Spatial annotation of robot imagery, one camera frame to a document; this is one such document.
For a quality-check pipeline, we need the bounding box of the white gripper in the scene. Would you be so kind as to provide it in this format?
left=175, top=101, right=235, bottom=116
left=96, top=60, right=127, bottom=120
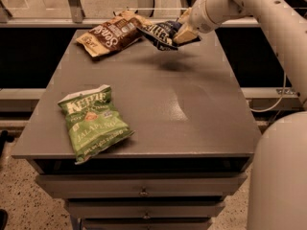
left=173, top=0, right=239, bottom=45

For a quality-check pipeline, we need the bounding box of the blue Kettle chip bag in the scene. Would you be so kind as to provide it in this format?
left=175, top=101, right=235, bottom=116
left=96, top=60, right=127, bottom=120
left=137, top=19, right=201, bottom=52

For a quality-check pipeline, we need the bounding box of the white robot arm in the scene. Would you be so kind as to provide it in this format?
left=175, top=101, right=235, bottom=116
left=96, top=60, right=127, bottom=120
left=178, top=0, right=307, bottom=230

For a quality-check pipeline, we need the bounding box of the brown chip bag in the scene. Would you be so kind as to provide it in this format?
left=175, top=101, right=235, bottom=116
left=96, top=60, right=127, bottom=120
left=76, top=11, right=152, bottom=58

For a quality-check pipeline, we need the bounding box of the green jalapeno chip bag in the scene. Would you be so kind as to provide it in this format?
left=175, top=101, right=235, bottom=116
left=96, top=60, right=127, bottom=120
left=58, top=84, right=133, bottom=165

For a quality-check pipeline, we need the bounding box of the grey drawer cabinet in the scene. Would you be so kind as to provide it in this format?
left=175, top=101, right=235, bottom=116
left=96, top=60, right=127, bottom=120
left=12, top=34, right=260, bottom=222

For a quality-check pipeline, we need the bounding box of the top grey drawer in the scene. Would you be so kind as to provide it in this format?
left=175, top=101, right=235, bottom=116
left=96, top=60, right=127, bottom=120
left=35, top=173, right=247, bottom=198

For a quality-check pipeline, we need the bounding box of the grey drawer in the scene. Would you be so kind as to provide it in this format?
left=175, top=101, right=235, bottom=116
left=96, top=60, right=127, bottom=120
left=65, top=200, right=225, bottom=219
left=83, top=219, right=212, bottom=230
left=35, top=173, right=247, bottom=198

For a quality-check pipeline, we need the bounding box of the metal railing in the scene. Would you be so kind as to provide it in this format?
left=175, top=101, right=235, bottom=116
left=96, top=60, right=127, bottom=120
left=0, top=0, right=307, bottom=29

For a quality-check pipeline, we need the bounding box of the middle grey drawer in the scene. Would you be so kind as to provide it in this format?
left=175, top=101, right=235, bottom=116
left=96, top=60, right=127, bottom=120
left=65, top=200, right=225, bottom=219

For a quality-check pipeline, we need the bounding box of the bottom grey drawer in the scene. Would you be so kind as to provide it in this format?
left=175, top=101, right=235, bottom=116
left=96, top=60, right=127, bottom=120
left=83, top=219, right=212, bottom=230

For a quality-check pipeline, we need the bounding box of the white cable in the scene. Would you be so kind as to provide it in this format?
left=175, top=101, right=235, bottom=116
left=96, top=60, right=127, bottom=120
left=249, top=70, right=287, bottom=114

